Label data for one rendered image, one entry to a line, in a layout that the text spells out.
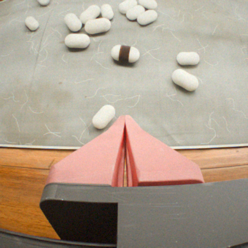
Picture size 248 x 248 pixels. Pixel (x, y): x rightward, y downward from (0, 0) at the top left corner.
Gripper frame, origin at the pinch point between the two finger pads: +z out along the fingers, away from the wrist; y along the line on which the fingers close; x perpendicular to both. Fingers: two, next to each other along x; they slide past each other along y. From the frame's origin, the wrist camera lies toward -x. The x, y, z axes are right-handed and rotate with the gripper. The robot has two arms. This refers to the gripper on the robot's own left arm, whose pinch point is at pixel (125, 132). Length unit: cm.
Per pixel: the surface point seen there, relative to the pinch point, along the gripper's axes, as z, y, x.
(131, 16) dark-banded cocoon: 21.9, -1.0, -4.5
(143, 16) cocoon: 21.0, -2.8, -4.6
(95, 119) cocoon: 9.2, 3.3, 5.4
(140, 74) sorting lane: 15.4, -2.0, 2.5
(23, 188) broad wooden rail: 2.4, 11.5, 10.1
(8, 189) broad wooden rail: 2.1, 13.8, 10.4
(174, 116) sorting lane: 10.9, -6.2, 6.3
